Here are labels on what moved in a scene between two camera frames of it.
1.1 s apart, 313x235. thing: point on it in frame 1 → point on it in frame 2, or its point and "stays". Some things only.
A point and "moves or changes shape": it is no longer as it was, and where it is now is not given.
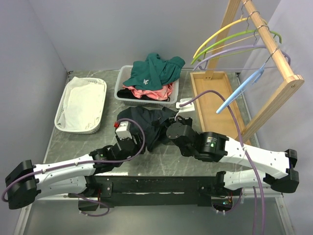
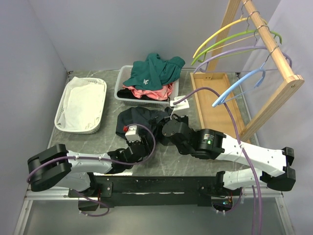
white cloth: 82,105 stays
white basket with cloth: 81,109 stays
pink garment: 157,95 stays
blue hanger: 253,78 moves or changes shape
